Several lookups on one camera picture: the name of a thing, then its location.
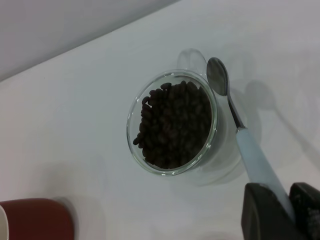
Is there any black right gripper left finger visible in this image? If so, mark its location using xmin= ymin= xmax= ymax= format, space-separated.
xmin=241 ymin=182 xmax=308 ymax=240

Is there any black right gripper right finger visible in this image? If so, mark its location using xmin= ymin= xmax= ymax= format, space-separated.
xmin=289 ymin=182 xmax=320 ymax=240

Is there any red ceramic mug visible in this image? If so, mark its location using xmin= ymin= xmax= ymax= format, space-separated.
xmin=0 ymin=197 xmax=76 ymax=240

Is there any clear double-wall glass cup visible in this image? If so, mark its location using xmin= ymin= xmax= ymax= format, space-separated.
xmin=126 ymin=47 xmax=241 ymax=187

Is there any metal spoon pale blue handle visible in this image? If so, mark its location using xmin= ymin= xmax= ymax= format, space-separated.
xmin=206 ymin=56 xmax=297 ymax=223

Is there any pile of coffee beans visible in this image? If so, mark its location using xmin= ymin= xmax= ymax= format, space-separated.
xmin=132 ymin=80 xmax=213 ymax=169

